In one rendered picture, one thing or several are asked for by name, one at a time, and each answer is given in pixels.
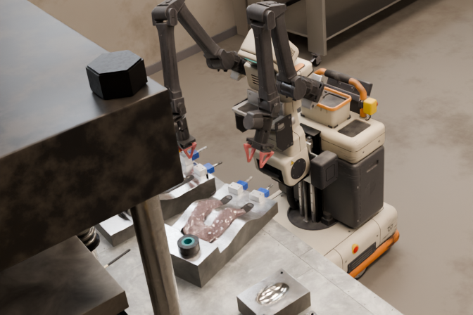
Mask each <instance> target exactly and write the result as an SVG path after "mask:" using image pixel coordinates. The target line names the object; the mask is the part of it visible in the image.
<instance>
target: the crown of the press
mask: <svg viewBox="0 0 473 315"><path fill-rule="evenodd" d="M183 181H184V177H183V173H182V165H181V160H180V156H179V148H178V144H177V136H176V131H175V124H174V120H173V115H172V107H171V103H170V95H169V91H168V89H167V88H165V87H164V86H163V85H161V84H159V83H158V82H156V81H154V80H153V79H151V78H150V77H148V76H146V68H145V64H144V59H143V58H141V57H139V56H138V55H136V54H135V53H132V52H131V51H129V50H126V51H116V52H108V51H107V50H105V49H103V48H102V47H100V46H99V45H98V44H95V43H94V42H93V41H91V40H89V39H88V38H86V37H84V36H83V35H81V34H80V33H79V32H76V31H75V30H74V29H72V28H70V27H68V26H67V25H66V24H64V23H62V22H61V21H60V20H57V19H56V18H54V17H53V16H51V15H49V14H48V13H47V12H45V11H43V10H42V9H40V8H38V7H37V6H35V5H34V4H32V3H30V2H29V1H28V0H0V272H1V271H3V270H5V269H7V268H9V267H12V266H14V265H16V264H18V263H20V262H22V261H24V260H26V259H28V258H30V257H32V256H34V255H36V254H38V253H40V252H42V251H44V250H46V249H48V248H51V247H53V246H55V245H57V244H59V243H61V242H63V241H64V240H67V239H69V238H71V237H73V236H75V235H77V234H79V233H81V232H83V231H85V230H87V229H89V228H91V227H93V226H96V225H97V224H100V223H101V222H103V221H105V220H107V219H110V218H111V217H114V216H115V215H117V214H120V213H121V212H124V211H125V210H128V209H129V208H132V207H134V206H136V205H138V204H140V203H142V202H144V201H146V200H148V199H150V198H152V197H154V196H156V195H158V194H160V193H162V192H164V191H166V190H168V189H170V188H173V187H175V186H177V185H179V184H181V183H182V182H183Z"/></svg>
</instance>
